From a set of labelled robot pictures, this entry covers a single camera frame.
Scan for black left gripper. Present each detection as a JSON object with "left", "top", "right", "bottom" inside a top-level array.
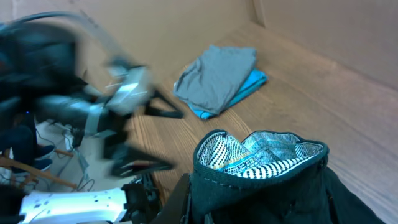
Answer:
[{"left": 104, "top": 58, "right": 185, "bottom": 179}]

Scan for black shorts with patterned waistband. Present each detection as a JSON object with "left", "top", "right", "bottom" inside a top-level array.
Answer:
[{"left": 150, "top": 129, "right": 386, "bottom": 224}]

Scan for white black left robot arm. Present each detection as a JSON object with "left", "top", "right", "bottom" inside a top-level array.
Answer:
[{"left": 1, "top": 11, "right": 183, "bottom": 223}]

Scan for grey folded garment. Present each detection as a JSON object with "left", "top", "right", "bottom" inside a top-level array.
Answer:
[{"left": 173, "top": 45, "right": 257, "bottom": 114}]

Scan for blue folded garment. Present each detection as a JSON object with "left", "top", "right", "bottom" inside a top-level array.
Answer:
[{"left": 187, "top": 69, "right": 268, "bottom": 120}]

